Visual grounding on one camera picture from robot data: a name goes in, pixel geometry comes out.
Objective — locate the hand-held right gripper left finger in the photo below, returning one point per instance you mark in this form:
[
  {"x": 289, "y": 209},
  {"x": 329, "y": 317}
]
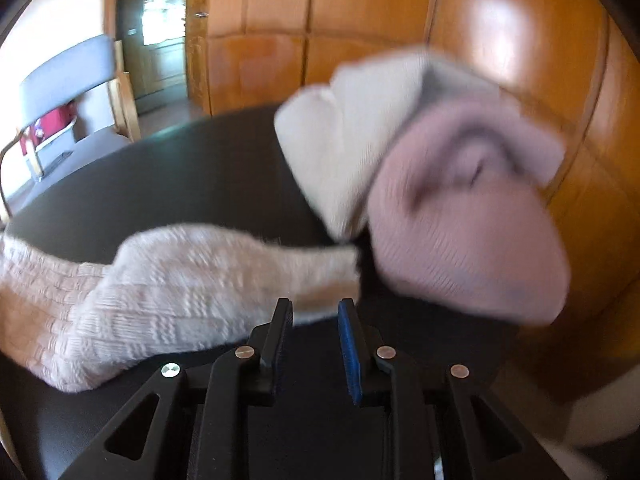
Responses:
[{"x": 280, "y": 345}]

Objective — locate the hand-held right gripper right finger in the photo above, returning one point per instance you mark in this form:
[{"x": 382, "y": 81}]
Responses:
[{"x": 350, "y": 355}]

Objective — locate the pink knit garment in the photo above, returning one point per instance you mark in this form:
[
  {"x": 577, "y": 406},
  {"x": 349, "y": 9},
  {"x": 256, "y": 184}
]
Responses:
[{"x": 465, "y": 240}]

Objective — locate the white folded garment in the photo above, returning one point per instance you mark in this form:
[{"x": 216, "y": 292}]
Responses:
[{"x": 345, "y": 145}]

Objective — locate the red storage box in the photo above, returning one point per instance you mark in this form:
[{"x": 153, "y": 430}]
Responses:
[{"x": 50, "y": 125}]

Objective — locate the wooden door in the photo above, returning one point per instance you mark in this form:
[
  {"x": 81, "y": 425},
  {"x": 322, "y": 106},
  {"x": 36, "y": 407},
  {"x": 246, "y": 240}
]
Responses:
[{"x": 160, "y": 50}]

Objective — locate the grey wooden armchair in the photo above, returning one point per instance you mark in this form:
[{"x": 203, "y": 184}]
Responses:
[{"x": 65, "y": 70}]

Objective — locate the wooden wardrobe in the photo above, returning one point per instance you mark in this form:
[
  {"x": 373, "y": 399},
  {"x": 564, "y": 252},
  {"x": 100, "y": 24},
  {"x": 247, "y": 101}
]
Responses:
[{"x": 500, "y": 25}]

